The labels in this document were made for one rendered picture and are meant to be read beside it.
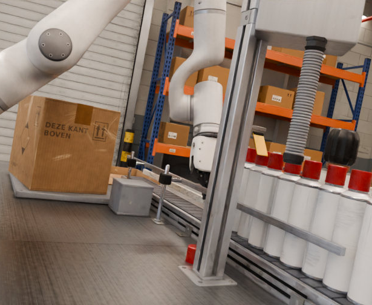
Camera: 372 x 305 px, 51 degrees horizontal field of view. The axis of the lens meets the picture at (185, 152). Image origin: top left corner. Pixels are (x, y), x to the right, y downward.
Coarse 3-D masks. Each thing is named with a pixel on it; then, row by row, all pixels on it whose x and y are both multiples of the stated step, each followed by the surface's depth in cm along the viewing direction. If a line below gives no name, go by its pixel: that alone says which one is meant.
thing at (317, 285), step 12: (144, 180) 151; (156, 192) 129; (168, 192) 133; (180, 204) 117; (192, 204) 120; (192, 216) 104; (240, 240) 87; (276, 264) 74; (300, 276) 70; (324, 288) 66; (336, 300) 61
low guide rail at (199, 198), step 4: (144, 172) 159; (148, 172) 155; (152, 172) 152; (152, 176) 151; (156, 176) 147; (172, 184) 134; (176, 184) 132; (172, 188) 134; (176, 188) 131; (180, 188) 129; (184, 188) 126; (180, 192) 129; (184, 192) 126; (188, 192) 124; (192, 192) 121; (188, 196) 123; (192, 196) 121; (196, 196) 119; (200, 196) 117; (196, 200) 119; (200, 200) 116; (204, 200) 114
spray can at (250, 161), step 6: (252, 150) 92; (246, 156) 92; (252, 156) 92; (246, 162) 92; (252, 162) 92; (246, 168) 91; (246, 174) 91; (246, 180) 92; (240, 192) 92; (240, 198) 92; (240, 216) 92; (234, 222) 92; (234, 228) 92
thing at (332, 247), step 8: (152, 168) 131; (160, 168) 128; (176, 176) 115; (184, 184) 110; (192, 184) 106; (240, 208) 85; (248, 208) 83; (256, 216) 80; (264, 216) 78; (272, 216) 77; (272, 224) 76; (280, 224) 74; (288, 224) 72; (296, 232) 70; (304, 232) 68; (312, 240) 66; (320, 240) 65; (328, 240) 64; (328, 248) 63; (336, 248) 62; (344, 248) 61
